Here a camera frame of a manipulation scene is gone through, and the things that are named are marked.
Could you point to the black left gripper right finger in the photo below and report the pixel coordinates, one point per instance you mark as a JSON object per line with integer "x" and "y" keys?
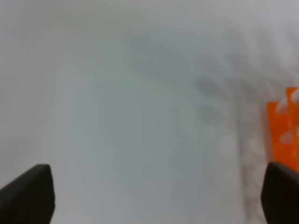
{"x": 280, "y": 194}

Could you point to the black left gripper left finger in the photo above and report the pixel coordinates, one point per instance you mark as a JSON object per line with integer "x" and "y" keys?
{"x": 30, "y": 198}

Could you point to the orange test tube rack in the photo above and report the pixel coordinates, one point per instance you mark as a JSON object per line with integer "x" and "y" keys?
{"x": 283, "y": 119}

